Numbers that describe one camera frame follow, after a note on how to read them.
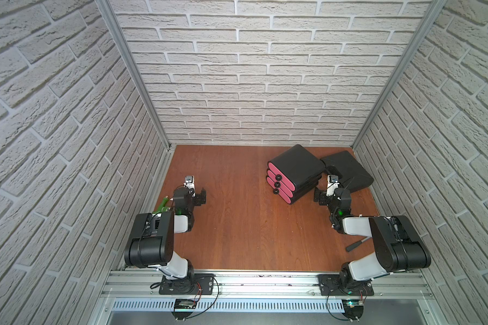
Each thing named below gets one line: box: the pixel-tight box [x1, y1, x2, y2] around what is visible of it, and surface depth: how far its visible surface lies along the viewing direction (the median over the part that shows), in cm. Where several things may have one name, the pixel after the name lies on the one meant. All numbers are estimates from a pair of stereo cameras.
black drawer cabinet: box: [267, 144, 326, 205], surface depth 91 cm
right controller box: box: [341, 299, 364, 320], surface depth 71 cm
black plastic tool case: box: [319, 150, 375, 191], surface depth 106 cm
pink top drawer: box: [267, 161, 297, 192], surface depth 89 cm
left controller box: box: [174, 298, 198, 309], surface depth 72 cm
